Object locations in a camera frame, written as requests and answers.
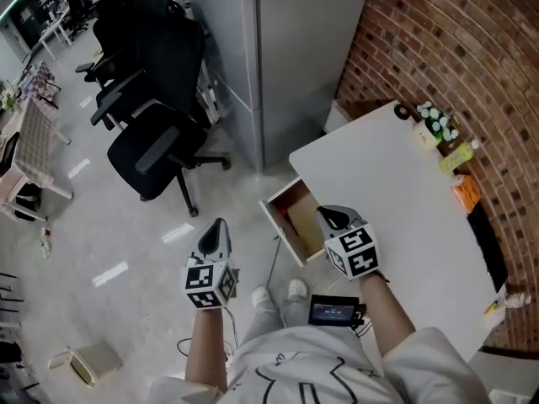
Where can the yellow pen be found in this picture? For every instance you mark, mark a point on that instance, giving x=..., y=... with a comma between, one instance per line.
x=491, y=308

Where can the person's white right shoe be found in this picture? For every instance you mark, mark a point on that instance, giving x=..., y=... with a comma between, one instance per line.
x=298, y=288

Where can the small litter on floor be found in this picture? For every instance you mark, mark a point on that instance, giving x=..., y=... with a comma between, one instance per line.
x=46, y=244

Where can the person's right forearm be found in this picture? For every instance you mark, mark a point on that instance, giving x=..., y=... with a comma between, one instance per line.
x=387, y=318

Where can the black screen device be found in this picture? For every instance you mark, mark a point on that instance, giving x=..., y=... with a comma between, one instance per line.
x=332, y=310

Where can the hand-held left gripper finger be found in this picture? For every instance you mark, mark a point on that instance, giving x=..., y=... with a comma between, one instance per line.
x=201, y=246
x=224, y=246

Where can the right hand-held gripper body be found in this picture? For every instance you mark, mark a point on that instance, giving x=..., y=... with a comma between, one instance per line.
x=353, y=255

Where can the black metal rack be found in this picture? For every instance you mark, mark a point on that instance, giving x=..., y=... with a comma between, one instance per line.
x=9, y=299

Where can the black office chair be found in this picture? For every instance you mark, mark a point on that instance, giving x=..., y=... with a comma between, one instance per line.
x=79, y=11
x=147, y=158
x=164, y=44

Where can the small white bottle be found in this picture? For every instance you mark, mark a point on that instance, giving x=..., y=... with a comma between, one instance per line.
x=519, y=300

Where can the white pot of flowers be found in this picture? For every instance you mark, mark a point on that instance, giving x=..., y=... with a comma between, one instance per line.
x=429, y=131

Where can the person's white printed shirt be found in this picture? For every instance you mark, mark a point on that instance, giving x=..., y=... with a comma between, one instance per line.
x=320, y=368

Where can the person's grey trousers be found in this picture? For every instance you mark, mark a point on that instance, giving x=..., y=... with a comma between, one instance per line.
x=273, y=316

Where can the white box under desk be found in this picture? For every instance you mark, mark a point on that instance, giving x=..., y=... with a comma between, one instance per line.
x=336, y=118

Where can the person's white left shoe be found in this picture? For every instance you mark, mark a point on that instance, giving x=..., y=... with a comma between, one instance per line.
x=261, y=296

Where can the person's left forearm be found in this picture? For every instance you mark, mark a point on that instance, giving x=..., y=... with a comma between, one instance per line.
x=208, y=347

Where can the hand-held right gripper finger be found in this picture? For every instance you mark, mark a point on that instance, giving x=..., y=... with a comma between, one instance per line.
x=328, y=230
x=355, y=217

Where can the white table with cloth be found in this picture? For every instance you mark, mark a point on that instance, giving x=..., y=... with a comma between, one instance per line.
x=31, y=150

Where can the yellow-green drink bottle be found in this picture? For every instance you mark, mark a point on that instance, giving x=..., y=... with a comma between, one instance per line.
x=459, y=156

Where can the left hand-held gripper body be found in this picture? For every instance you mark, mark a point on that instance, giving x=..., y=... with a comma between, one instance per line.
x=206, y=282

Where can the orange box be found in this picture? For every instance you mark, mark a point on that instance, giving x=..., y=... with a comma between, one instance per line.
x=466, y=194

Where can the black keyboard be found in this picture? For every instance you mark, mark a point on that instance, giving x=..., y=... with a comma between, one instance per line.
x=488, y=248

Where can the plain white table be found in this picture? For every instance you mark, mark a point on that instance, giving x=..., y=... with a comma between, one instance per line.
x=57, y=30

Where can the grey metal cabinet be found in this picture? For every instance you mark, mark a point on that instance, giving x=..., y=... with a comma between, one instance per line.
x=299, y=65

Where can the black tape roll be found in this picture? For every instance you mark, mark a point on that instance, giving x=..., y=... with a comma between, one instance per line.
x=401, y=112

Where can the checked basket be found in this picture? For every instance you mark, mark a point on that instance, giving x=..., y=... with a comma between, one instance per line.
x=42, y=80

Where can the person's white shoe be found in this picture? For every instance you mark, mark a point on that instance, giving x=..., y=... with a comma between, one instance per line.
x=261, y=296
x=298, y=288

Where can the white step stool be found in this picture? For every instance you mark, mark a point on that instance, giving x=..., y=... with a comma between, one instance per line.
x=94, y=358

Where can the wooden drawer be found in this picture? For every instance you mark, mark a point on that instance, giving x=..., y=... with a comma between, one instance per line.
x=305, y=225

